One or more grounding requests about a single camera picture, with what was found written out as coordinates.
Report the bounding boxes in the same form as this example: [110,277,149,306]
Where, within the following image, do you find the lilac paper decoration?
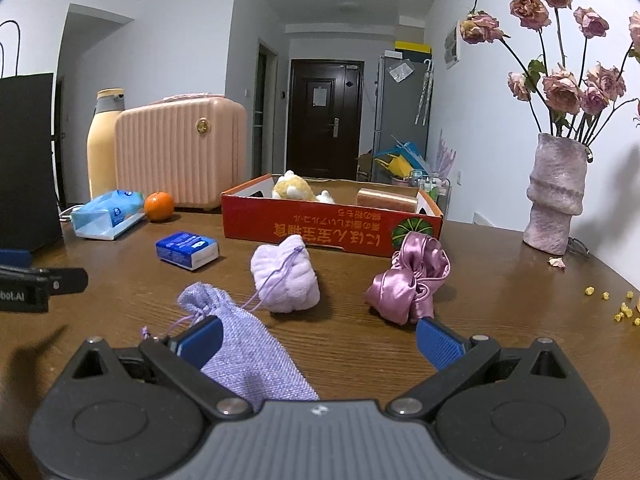
[432,130,457,176]

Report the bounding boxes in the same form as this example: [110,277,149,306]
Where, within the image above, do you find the yellow and black box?
[395,40,432,57]

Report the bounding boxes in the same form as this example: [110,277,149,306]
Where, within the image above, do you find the pink satin cloth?
[364,231,452,324]

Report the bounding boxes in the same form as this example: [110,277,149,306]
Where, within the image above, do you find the pink ribbed suitcase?
[115,96,248,211]

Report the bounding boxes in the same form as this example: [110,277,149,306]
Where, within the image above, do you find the black paper bag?
[0,20,63,253]

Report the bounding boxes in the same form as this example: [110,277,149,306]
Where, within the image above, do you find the dark wooden door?
[289,58,365,181]

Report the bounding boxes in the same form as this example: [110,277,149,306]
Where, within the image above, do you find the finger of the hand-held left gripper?
[0,248,32,268]
[0,266,89,296]

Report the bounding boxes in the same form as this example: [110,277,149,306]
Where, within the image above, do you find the small blue tissue packet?
[156,231,220,272]

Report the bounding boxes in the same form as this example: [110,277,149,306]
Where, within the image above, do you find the yellow thermos bottle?
[86,88,126,200]

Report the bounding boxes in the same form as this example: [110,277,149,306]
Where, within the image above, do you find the yellow plush toy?
[271,170,337,204]

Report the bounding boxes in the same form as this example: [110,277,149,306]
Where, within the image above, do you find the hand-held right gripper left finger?
[72,315,253,418]

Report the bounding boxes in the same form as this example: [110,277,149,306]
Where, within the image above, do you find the yellow crumbs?
[584,285,638,325]

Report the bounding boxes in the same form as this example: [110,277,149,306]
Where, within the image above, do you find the orange cardboard box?
[221,173,445,259]

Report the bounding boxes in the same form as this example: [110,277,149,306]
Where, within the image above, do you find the dark side doorway frame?
[252,37,280,181]

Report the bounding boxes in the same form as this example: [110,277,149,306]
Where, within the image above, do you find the clear plastic bag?
[387,60,416,83]

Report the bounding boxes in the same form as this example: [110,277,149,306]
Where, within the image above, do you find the shiny pink roll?
[356,187,419,214]

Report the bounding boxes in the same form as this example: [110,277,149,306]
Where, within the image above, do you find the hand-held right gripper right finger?
[387,316,571,418]

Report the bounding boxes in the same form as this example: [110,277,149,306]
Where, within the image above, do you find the orange fruit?
[144,191,176,222]

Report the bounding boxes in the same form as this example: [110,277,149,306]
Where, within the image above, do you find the wire rack with bottles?
[407,170,453,211]

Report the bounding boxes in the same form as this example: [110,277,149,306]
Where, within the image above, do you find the blue printed soft tissue pack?
[70,189,147,240]

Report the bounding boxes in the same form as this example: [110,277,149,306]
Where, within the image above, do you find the folded white umbrella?
[415,59,435,126]

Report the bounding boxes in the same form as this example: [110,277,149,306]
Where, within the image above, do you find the white wall fuse box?
[444,22,461,68]

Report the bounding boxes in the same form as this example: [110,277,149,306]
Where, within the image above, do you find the pink textured vase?
[522,132,593,256]

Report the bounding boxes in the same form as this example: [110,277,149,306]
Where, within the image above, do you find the bunch of dried pink roses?
[457,0,640,148]

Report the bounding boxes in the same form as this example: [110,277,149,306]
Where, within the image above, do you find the grey refrigerator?
[372,55,433,161]

